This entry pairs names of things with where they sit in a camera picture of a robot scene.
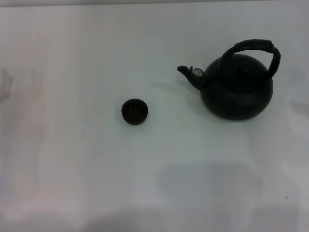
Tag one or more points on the dark brown small teacup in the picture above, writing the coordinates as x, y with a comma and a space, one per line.
134, 111

